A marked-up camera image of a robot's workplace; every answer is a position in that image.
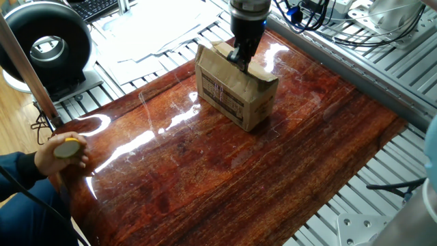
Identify person's left hand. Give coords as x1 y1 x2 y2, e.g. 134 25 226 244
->
33 131 90 177

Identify brown printed cardboard box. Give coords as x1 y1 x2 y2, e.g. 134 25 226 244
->
194 40 280 133

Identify left forearm in blue sleeve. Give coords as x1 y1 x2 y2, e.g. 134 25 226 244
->
0 151 47 202

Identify black cables on slatted table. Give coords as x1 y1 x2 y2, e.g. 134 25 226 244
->
329 0 429 49

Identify glossy wood pattern table mat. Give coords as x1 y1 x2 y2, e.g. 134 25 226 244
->
47 29 409 246

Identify black round duct fan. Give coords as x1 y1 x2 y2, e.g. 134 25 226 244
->
0 1 103 103

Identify yellow rimmed round disc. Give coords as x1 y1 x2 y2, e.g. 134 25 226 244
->
53 137 82 160

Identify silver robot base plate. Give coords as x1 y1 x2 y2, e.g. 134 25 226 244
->
336 213 393 246

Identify person's leg in blue trousers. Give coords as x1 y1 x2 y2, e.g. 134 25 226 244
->
0 179 81 246

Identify black keyboard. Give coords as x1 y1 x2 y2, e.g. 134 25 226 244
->
66 0 120 24

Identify blue gripper cable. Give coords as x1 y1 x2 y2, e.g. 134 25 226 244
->
271 0 330 35

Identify white paper stack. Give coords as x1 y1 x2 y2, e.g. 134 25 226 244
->
87 0 225 86

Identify grey aluminium rail beam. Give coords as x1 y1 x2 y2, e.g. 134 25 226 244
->
268 13 437 129

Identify tangled black cable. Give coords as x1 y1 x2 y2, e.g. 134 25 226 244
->
29 102 55 146

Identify thin black cable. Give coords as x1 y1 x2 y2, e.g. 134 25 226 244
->
0 165 89 246

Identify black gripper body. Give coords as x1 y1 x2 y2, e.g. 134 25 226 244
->
230 13 268 53

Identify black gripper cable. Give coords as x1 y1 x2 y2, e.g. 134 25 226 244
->
272 0 331 35

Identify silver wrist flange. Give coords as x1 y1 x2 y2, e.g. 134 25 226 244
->
228 0 272 20

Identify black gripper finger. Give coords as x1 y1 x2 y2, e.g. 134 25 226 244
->
226 46 248 72
243 46 255 73

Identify aluminium frame post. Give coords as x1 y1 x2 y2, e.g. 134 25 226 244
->
0 13 64 129

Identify silver perforated plate with cylinder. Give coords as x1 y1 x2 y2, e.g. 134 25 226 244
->
347 0 437 51

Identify thick black cable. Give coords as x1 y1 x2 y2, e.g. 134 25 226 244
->
365 177 427 206

